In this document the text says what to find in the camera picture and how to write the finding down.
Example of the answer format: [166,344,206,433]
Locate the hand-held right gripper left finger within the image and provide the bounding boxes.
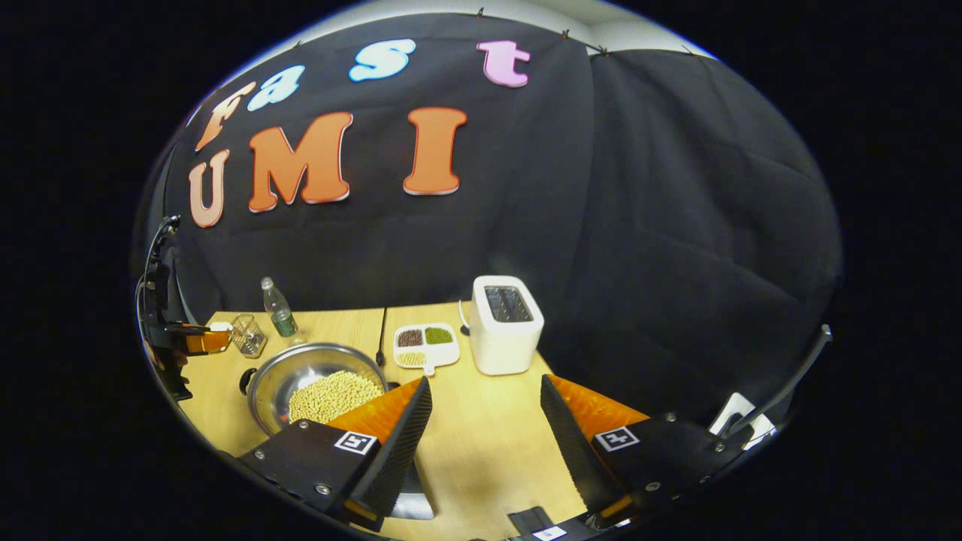
[237,376,434,533]

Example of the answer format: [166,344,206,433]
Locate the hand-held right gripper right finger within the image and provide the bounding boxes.
[540,373,756,527]

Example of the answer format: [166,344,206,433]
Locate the black induction cooktop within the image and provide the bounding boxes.
[389,460,437,521]

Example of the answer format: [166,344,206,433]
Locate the stainless steel pot black handle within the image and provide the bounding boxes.
[239,343,392,438]

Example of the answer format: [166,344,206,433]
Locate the clear plastic bottle green label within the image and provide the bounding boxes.
[261,277,299,339]

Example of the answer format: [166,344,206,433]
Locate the black box with white label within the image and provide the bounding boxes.
[507,506,572,541]

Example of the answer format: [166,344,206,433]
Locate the pile of soybeans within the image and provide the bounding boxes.
[289,370,386,425]

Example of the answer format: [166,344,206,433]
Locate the white divided tray with beans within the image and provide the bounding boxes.
[393,322,461,376]

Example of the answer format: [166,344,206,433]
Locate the white toaster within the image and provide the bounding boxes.
[470,275,545,376]

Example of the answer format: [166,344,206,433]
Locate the black chair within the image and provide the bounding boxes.
[714,323,835,444]

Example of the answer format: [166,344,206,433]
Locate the metal wire basket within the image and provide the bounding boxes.
[230,314,268,358]

